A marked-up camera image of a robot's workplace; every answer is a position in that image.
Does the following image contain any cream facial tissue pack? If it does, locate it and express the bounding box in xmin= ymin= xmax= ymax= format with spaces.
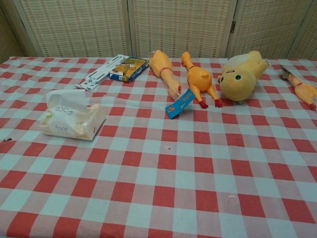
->
xmin=39 ymin=102 xmax=107 ymax=141

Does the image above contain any white paper napkin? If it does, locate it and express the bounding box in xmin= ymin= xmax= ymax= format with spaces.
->
xmin=46 ymin=89 xmax=88 ymax=118

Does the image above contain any blue yellow cardboard box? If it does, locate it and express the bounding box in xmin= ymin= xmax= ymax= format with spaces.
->
xmin=109 ymin=57 xmax=149 ymax=83

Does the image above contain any blue cardboard hang tag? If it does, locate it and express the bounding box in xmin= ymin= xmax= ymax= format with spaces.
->
xmin=165 ymin=88 xmax=194 ymax=119

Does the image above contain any plastic wrapped rubber chicken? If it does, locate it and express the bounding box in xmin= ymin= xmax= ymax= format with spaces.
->
xmin=148 ymin=49 xmax=183 ymax=102

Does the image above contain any unwrapped yellow rubber chicken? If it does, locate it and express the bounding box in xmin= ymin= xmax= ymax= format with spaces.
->
xmin=180 ymin=50 xmax=223 ymax=109

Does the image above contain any red white checkered tablecloth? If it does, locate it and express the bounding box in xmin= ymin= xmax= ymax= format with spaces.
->
xmin=0 ymin=56 xmax=317 ymax=238

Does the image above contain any white folding stand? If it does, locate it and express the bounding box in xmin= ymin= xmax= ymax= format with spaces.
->
xmin=74 ymin=55 xmax=129 ymax=92

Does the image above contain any yellow plush toy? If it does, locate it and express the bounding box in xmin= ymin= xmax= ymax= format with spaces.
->
xmin=217 ymin=50 xmax=270 ymax=104

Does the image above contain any woven folding screen panel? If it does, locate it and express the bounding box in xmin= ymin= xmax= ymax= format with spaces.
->
xmin=127 ymin=0 xmax=236 ymax=58
xmin=287 ymin=0 xmax=317 ymax=60
xmin=225 ymin=0 xmax=313 ymax=60
xmin=0 ymin=0 xmax=22 ymax=64
xmin=14 ymin=0 xmax=132 ymax=58

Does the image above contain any small rubber chicken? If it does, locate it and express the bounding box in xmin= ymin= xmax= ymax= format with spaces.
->
xmin=280 ymin=64 xmax=317 ymax=110

